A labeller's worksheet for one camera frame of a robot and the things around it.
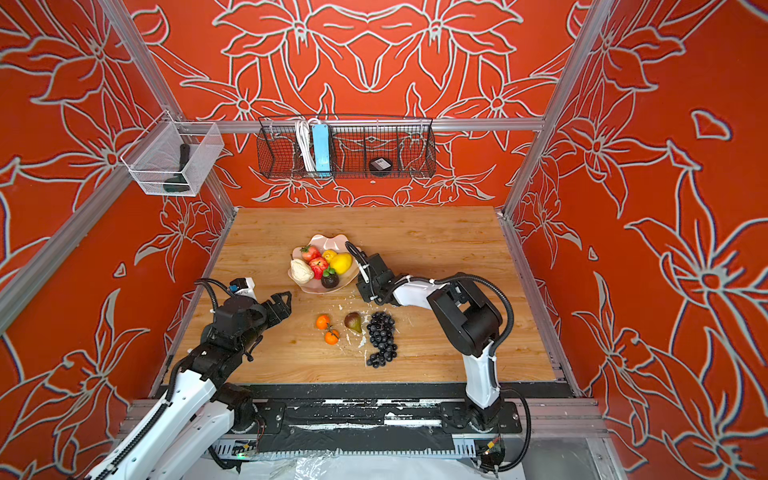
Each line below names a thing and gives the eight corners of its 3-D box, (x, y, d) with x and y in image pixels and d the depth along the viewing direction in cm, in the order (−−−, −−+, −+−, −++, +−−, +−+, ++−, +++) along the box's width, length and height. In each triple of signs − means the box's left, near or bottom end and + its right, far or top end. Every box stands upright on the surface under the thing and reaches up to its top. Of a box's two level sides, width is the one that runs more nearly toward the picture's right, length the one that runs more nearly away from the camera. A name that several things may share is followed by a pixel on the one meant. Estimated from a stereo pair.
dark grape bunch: (366, 367, 82) (366, 362, 79) (368, 317, 92) (367, 311, 89) (397, 367, 82) (397, 362, 79) (395, 317, 92) (396, 311, 89)
